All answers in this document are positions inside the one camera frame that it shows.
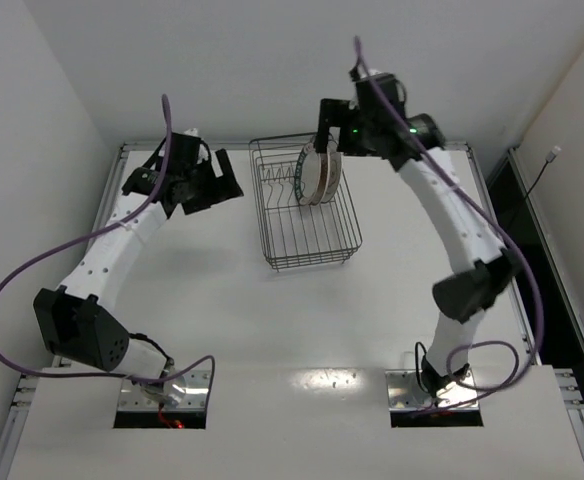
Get white plate grey flower pattern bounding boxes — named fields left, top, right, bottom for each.
left=322, top=151, right=342, bottom=203

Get purple cable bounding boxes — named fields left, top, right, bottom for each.
left=349, top=34, right=545, bottom=416
left=0, top=93, right=216, bottom=386

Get grey wire dish rack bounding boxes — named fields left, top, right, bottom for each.
left=248, top=132, right=363, bottom=271

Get black cable white plug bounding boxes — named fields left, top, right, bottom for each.
left=523, top=145, right=562, bottom=202

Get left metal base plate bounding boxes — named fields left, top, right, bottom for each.
left=118, top=370, right=211, bottom=413

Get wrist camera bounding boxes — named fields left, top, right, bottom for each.
left=121, top=167, right=160, bottom=197
left=407, top=113, right=446, bottom=150

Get metal base plate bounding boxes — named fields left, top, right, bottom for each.
left=118, top=370, right=211, bottom=413
left=385, top=370, right=479, bottom=413

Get orange sunburst plate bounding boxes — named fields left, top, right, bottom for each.
left=313, top=151, right=337, bottom=205

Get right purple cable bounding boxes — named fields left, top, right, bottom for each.
left=349, top=34, right=545, bottom=416

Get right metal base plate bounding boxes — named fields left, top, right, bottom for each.
left=385, top=370, right=479, bottom=413

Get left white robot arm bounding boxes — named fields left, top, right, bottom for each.
left=33, top=130, right=243, bottom=406

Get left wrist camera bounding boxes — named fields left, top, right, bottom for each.
left=121, top=167, right=160, bottom=197

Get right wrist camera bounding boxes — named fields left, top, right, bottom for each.
left=407, top=113, right=446, bottom=150

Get green rimmed white plate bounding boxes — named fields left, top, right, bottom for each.
left=294, top=142, right=319, bottom=206

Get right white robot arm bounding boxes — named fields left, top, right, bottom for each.
left=314, top=70, right=521, bottom=395

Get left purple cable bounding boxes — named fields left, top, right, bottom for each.
left=0, top=93, right=216, bottom=386

